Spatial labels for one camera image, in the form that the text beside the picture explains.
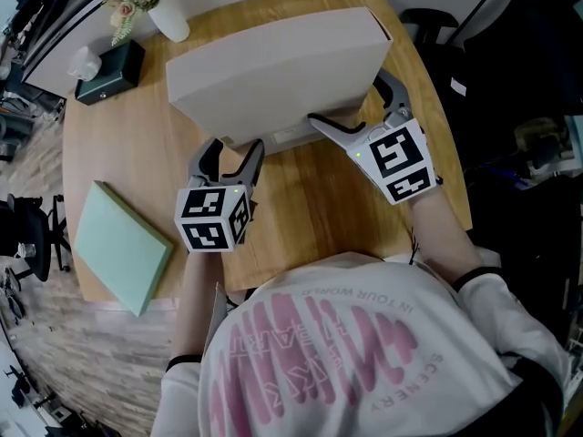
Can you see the black chair with armrest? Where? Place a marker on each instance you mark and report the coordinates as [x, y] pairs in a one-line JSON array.
[[428, 23]]

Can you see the large beige box item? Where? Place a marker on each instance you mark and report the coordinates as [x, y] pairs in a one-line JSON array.
[[273, 71]]

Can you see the person's white printed shirt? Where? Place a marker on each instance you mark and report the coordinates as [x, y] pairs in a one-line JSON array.
[[364, 348]]

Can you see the black office chair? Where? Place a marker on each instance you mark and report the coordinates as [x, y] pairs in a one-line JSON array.
[[32, 235]]

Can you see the dark green tissue box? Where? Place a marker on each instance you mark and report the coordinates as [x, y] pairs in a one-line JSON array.
[[111, 73]]

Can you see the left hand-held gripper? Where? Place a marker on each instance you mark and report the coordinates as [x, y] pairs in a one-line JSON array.
[[207, 219]]

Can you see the white partition panel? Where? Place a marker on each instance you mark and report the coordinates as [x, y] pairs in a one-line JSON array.
[[77, 39]]

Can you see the white tissue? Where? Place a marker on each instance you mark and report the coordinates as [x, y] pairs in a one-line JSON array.
[[84, 64]]

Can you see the person's right forearm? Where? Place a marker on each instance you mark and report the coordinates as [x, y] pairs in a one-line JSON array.
[[444, 235]]

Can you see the white vase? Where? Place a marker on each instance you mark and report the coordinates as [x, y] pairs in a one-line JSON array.
[[170, 18]]

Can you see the light green board item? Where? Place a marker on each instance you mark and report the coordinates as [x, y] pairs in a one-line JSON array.
[[120, 244]]

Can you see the black garment with white tag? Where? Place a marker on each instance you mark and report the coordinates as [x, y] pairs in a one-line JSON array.
[[514, 48]]

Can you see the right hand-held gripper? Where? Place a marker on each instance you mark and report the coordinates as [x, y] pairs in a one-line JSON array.
[[401, 157]]

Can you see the person's left forearm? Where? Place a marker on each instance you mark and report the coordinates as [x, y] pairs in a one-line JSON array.
[[193, 303]]

